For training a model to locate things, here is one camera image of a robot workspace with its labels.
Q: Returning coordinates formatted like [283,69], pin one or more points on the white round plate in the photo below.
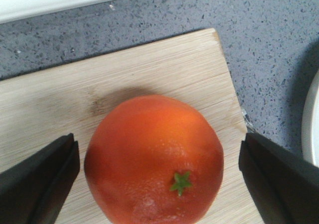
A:
[310,124]

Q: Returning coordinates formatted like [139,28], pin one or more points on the wooden cutting board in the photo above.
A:
[37,108]

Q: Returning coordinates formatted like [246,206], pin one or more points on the orange fruit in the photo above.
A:
[154,160]

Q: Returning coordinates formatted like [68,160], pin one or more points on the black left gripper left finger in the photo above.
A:
[34,190]

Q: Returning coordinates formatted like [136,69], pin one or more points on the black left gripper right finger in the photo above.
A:
[283,186]

